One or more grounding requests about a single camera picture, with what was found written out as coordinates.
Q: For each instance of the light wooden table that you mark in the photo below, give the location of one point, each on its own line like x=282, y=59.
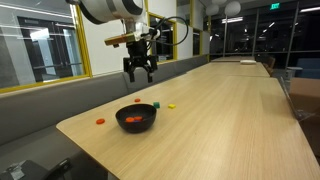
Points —
x=233, y=58
x=233, y=69

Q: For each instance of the brown wooden chair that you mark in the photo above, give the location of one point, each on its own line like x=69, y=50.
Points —
x=306, y=95
x=269, y=65

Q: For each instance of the black camera stand gear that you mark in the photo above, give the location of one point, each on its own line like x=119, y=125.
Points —
x=36, y=170

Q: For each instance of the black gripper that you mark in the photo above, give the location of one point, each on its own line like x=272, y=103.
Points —
x=138, y=51

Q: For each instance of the yellow window frame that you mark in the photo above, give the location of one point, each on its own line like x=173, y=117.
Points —
x=201, y=41
x=85, y=46
x=175, y=36

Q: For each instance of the blue sofa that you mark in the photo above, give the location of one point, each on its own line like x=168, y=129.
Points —
x=308, y=68

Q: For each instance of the orange round block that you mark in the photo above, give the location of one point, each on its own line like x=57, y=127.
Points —
x=130, y=119
x=100, y=121
x=137, y=100
x=138, y=118

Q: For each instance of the green exit sign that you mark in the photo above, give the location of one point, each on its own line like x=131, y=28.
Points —
x=275, y=6

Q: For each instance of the green cube block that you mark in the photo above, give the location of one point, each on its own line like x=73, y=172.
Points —
x=156, y=104

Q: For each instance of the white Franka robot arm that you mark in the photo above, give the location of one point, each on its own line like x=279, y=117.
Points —
x=100, y=10

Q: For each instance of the white round pendant lamp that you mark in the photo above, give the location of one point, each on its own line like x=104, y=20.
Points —
x=212, y=9
x=232, y=8

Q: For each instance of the grey bench sofa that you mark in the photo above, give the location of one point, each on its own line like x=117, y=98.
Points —
x=50, y=103

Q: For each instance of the blue round block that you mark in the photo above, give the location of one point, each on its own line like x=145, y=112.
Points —
x=136, y=121

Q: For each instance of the wrist camera on tan mount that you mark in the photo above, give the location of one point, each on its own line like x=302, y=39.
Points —
x=120, y=39

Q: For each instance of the dark glass double door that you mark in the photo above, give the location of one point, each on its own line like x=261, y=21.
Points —
x=50, y=50

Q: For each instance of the black bowl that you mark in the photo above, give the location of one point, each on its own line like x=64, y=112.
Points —
x=136, y=127

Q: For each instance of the yellow cube block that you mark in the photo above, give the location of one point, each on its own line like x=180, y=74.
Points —
x=171, y=106

